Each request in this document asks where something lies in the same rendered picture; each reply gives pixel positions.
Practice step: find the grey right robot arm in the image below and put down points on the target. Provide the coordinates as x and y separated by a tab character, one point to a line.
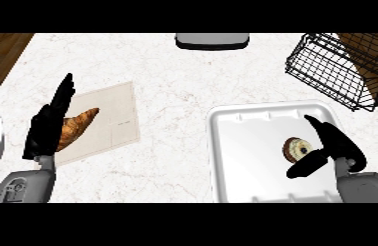
354	185

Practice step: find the grey black-rimmed appliance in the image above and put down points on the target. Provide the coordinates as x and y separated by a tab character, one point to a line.
211	40

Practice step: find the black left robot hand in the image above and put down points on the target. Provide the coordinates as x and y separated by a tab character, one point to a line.
47	126

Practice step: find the brown croissant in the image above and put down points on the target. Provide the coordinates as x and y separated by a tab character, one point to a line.
75	126

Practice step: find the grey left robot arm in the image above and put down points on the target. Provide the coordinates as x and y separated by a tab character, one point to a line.
29	185

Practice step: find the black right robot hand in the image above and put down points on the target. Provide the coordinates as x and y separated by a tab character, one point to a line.
333	140

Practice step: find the brown white-frosted cupcake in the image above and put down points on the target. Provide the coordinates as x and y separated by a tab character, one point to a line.
296	149

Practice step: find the beige placemat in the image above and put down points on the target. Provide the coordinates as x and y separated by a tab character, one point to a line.
110	123

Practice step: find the white plastic tray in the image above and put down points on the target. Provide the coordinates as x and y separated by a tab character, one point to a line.
255	146

